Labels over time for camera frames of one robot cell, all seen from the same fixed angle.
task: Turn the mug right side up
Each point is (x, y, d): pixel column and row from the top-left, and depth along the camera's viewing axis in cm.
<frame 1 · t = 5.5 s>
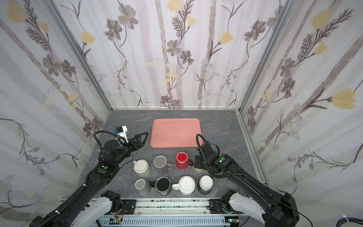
left hand: (142, 132, 74), fingers open
right hand: (195, 159, 79), fingers open
pink rectangular tray: (175, 132, 111), on the table
cream upside-down mug: (141, 168, 82), point 8 cm above the table
grey upright mug: (161, 165, 80), point 11 cm above the table
red mug: (182, 161, 84), point 9 cm above the table
pale pink mug: (199, 170, 90), on the table
small grey mug: (142, 187, 73), point 10 cm above the table
black interior steel mug: (162, 185, 75), point 9 cm above the table
white ribbed upside-down mug: (186, 185, 76), point 8 cm above the table

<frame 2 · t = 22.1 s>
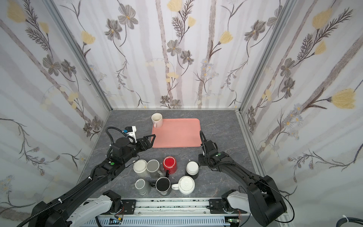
left hand: (148, 133, 77), fingers open
right hand: (198, 155, 87), fingers open
grey upright mug: (152, 166, 80), point 10 cm above the table
red mug: (170, 163, 84), point 8 cm above the table
pale pink mug: (157, 118, 107), point 8 cm above the table
the other named things where they were.

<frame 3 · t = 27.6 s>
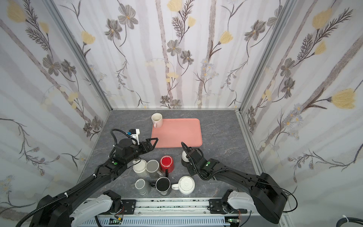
left hand: (151, 137, 79), fingers open
right hand: (187, 162, 84), fingers closed
red mug: (167, 162, 84), point 8 cm above the table
the other named things where they were.

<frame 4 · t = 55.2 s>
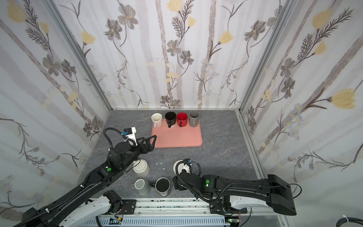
left hand: (148, 134, 73), fingers open
right hand: (172, 178, 74), fingers open
grey upright mug: (194, 118, 103), point 11 cm above the table
red mug: (182, 119, 110), point 5 cm above the table
white ribbed upside-down mug: (175, 168, 58), point 31 cm above the table
the other named things where they were.

